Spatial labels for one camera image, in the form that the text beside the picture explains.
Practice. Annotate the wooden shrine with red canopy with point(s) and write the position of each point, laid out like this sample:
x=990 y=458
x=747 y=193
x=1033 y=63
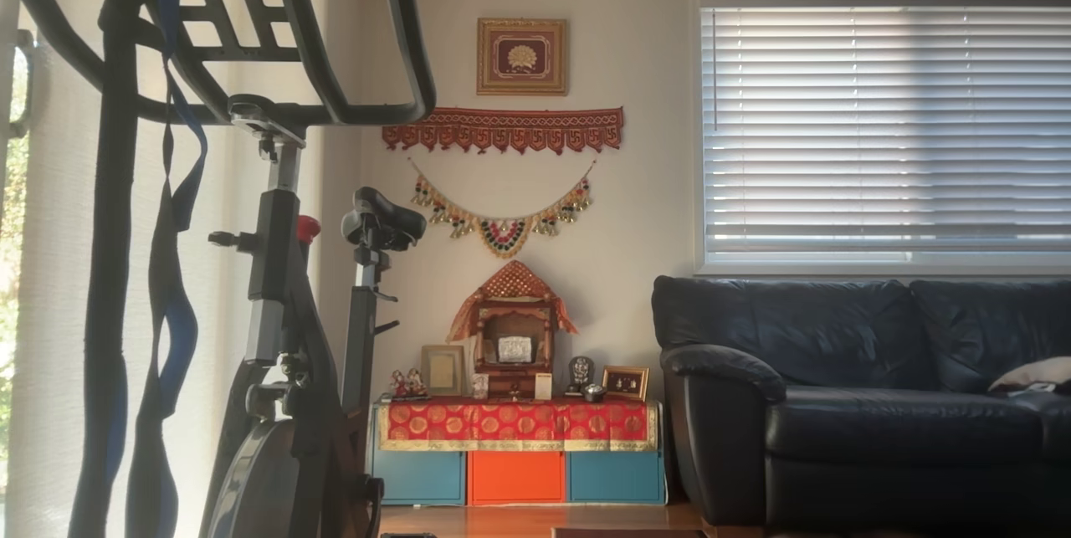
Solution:
x=512 y=329

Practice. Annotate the dark idol statue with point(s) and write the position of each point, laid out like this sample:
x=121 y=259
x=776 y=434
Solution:
x=580 y=372

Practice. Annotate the small white card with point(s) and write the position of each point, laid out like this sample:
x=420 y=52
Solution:
x=543 y=386

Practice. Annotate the small glass ornament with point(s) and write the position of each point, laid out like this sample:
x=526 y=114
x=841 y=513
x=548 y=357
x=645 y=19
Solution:
x=479 y=387

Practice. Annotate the small black bowl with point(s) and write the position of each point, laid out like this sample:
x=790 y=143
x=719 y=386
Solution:
x=594 y=393

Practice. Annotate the red gold patterned cloth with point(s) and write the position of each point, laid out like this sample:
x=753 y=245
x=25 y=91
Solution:
x=519 y=422

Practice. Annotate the small colourful figurines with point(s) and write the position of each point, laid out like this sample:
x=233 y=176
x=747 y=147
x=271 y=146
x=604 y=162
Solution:
x=408 y=385

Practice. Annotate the blue and orange cabinet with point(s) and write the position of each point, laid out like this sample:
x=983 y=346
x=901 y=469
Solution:
x=516 y=478

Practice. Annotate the black exercise bike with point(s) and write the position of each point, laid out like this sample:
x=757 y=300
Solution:
x=272 y=270

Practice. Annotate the black leather sofa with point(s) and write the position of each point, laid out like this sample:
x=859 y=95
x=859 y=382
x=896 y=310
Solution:
x=837 y=429

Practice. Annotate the white window blinds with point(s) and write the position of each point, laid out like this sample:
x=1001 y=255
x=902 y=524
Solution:
x=878 y=128

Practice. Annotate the sheer white curtain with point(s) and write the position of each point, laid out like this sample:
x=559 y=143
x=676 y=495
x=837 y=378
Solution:
x=50 y=312

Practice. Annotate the pale cushion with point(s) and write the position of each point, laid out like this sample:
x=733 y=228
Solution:
x=1037 y=372

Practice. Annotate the beaded wall garland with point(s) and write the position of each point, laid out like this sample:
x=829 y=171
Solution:
x=502 y=235

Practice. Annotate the red embroidered wall hanging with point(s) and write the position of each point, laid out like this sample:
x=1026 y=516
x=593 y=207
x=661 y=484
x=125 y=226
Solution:
x=502 y=128

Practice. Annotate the pale standing picture frame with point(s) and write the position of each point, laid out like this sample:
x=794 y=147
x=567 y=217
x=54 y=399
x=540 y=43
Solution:
x=442 y=371

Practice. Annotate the small gold picture frame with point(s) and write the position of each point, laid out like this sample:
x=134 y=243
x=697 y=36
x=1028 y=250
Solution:
x=625 y=383

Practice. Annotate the gold framed wall picture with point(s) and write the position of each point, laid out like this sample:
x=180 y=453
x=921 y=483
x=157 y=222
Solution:
x=522 y=57

